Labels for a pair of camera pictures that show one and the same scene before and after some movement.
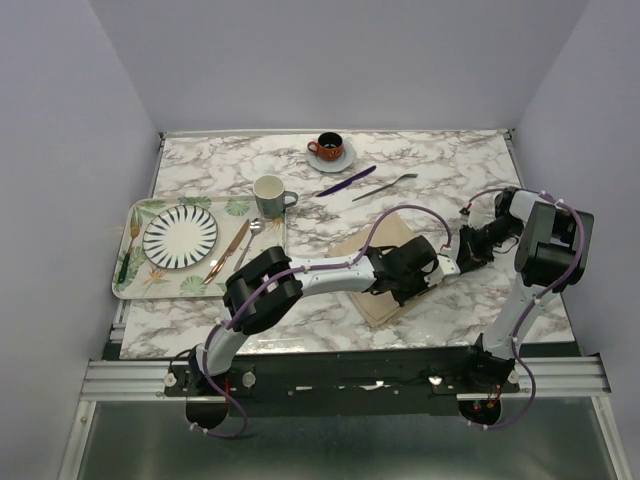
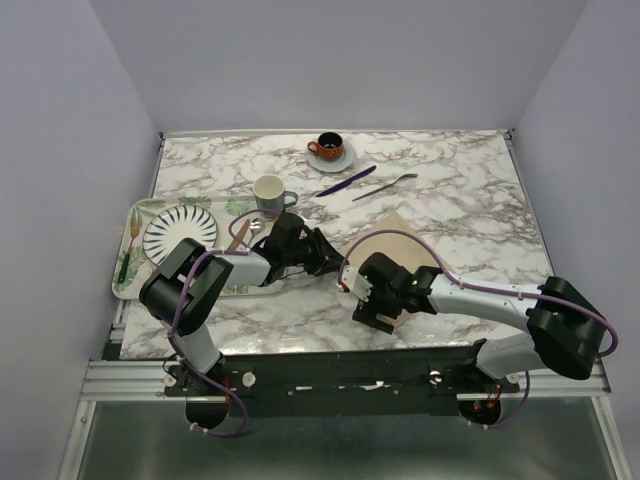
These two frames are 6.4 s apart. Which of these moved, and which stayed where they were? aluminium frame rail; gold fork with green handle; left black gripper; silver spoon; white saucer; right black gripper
Moved: right black gripper; left black gripper
Stayed: gold fork with green handle; aluminium frame rail; white saucer; silver spoon
